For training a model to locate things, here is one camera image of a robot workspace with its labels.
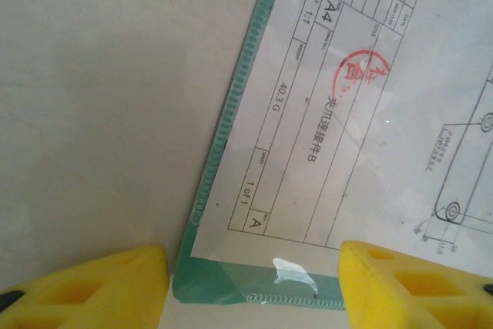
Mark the drawing sheet with red stamp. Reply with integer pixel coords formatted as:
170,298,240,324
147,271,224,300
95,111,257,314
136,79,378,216
191,0,493,286

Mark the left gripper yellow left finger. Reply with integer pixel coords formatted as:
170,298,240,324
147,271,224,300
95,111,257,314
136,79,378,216
0,243,170,329

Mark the white tape tab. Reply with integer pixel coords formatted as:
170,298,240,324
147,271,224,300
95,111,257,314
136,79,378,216
271,257,320,299

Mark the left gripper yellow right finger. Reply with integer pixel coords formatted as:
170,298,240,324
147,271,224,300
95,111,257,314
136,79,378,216
338,239,493,329

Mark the green file folder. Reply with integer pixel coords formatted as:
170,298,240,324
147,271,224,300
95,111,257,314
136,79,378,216
171,0,493,311

